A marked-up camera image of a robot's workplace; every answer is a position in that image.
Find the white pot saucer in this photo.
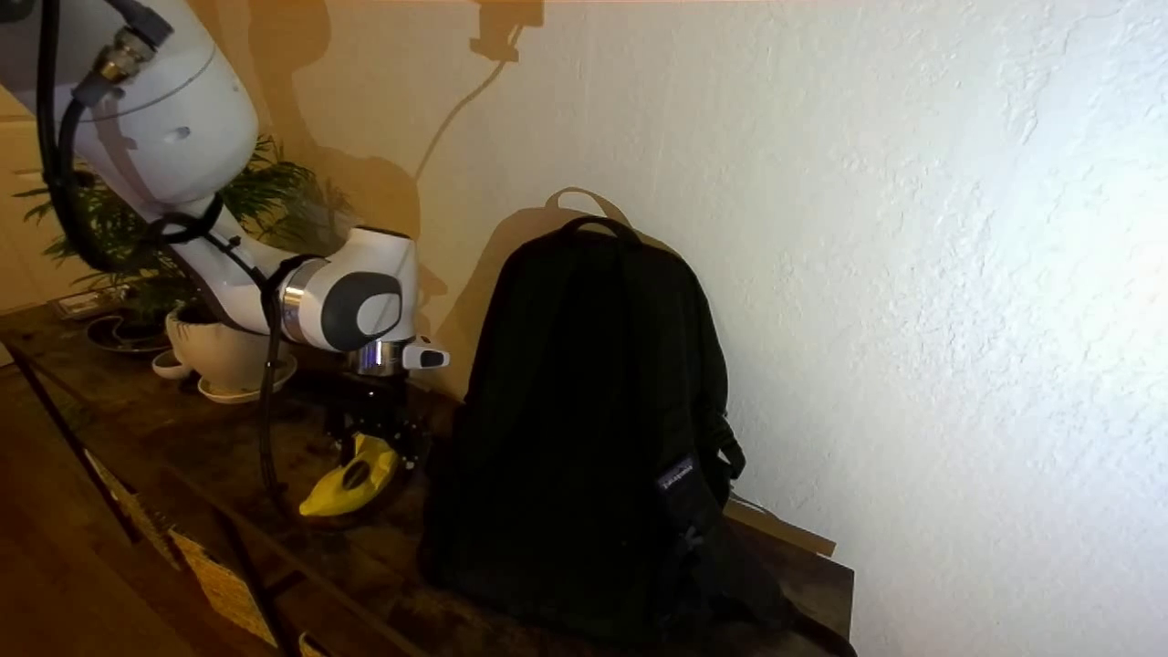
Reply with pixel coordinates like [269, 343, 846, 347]
[194, 363, 302, 408]

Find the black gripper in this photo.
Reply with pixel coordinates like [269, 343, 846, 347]
[341, 369, 427, 476]

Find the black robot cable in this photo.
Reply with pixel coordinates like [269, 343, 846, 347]
[34, 0, 315, 522]

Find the white plant pot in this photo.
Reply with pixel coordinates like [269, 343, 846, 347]
[160, 303, 279, 396]

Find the brown wooden slat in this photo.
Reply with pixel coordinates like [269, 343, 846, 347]
[727, 498, 843, 562]

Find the green leafy potted plant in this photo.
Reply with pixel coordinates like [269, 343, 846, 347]
[14, 140, 357, 325]

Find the dark small plant pot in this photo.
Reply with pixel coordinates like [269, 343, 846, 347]
[84, 307, 169, 358]

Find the yellow soft pouch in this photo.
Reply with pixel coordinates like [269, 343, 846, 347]
[296, 432, 405, 522]

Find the small white dish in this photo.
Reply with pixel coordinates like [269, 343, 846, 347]
[149, 347, 197, 385]

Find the black backpack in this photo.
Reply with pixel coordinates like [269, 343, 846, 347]
[416, 214, 857, 657]

